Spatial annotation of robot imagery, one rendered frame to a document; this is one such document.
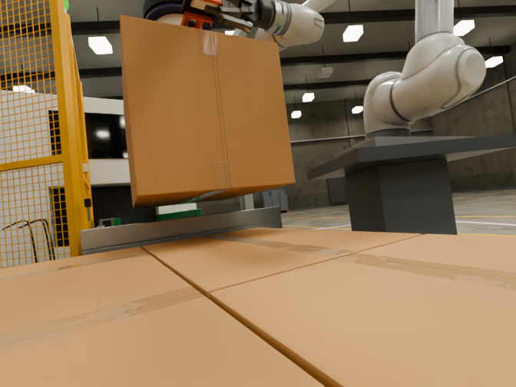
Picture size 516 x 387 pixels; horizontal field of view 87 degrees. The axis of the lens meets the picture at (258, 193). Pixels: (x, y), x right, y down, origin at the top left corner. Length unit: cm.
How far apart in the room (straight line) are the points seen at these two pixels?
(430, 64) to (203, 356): 92
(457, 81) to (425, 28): 23
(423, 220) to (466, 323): 84
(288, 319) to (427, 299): 10
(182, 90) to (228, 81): 12
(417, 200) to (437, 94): 33
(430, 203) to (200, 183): 75
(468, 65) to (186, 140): 76
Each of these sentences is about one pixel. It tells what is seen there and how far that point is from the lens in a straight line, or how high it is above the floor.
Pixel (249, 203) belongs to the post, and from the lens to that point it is 169.
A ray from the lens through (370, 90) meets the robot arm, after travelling 114.
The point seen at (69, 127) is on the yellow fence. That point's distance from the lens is 178.
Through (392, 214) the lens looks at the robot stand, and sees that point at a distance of 98.
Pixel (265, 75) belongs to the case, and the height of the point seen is 97.
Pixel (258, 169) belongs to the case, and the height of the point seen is 72.
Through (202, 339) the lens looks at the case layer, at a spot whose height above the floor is 54.
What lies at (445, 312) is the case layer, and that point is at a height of 54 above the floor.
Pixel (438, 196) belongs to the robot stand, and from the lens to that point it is 107.
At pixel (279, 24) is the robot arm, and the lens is 97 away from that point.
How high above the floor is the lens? 63
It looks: 2 degrees up
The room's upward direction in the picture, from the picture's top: 6 degrees counter-clockwise
